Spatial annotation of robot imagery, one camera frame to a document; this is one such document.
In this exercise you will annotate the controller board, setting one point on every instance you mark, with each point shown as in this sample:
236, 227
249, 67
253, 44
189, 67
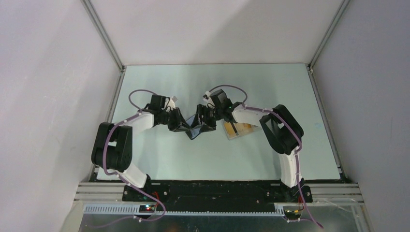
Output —
292, 215
147, 209

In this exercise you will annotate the left controller board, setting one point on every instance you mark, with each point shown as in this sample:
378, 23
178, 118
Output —
147, 209

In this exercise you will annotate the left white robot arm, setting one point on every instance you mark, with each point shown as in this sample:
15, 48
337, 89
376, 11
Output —
113, 146

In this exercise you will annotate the clear plastic card tray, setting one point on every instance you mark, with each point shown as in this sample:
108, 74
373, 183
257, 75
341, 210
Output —
258, 129

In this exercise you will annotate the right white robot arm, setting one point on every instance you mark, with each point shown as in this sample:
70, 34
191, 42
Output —
284, 134

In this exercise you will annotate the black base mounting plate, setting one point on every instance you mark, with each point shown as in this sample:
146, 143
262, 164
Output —
208, 196

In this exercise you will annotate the aluminium frame post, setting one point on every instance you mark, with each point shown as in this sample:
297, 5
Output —
328, 33
98, 24

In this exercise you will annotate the left aluminium frame post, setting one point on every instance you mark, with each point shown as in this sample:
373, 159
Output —
98, 24

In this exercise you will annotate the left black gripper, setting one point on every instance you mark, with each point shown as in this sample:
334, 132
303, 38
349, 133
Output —
179, 124

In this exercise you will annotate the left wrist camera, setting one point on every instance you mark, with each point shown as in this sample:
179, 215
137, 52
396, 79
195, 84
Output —
171, 104

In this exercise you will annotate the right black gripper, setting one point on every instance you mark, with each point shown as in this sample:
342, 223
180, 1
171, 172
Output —
202, 110

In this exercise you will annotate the orange VIP card in tray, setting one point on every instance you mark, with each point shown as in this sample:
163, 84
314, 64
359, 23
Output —
245, 128

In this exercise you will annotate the black card holder wallet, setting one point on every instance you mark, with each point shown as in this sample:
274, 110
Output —
195, 128

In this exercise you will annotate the orange credit card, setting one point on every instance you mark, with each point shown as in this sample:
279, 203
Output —
230, 130

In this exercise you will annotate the right aluminium frame post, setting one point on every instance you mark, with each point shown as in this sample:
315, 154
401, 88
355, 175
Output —
328, 33

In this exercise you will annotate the right controller board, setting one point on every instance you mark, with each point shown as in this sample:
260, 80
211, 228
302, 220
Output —
292, 215

